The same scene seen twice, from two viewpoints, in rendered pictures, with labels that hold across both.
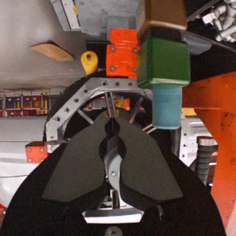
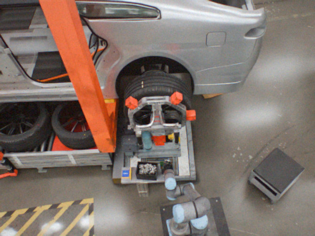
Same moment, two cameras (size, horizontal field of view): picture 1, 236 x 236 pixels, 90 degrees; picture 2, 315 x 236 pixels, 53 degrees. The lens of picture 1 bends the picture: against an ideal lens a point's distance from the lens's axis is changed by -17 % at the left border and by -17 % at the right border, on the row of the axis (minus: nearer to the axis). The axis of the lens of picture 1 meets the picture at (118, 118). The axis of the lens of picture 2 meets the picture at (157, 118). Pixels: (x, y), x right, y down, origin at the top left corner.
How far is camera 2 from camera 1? 2.87 m
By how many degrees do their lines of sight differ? 58
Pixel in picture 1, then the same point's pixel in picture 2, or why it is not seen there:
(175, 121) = (145, 139)
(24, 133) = (212, 87)
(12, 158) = (225, 75)
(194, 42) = (131, 144)
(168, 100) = (148, 142)
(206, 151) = (140, 143)
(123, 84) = not seen: hidden behind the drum
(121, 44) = (161, 142)
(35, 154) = (191, 118)
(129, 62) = (157, 139)
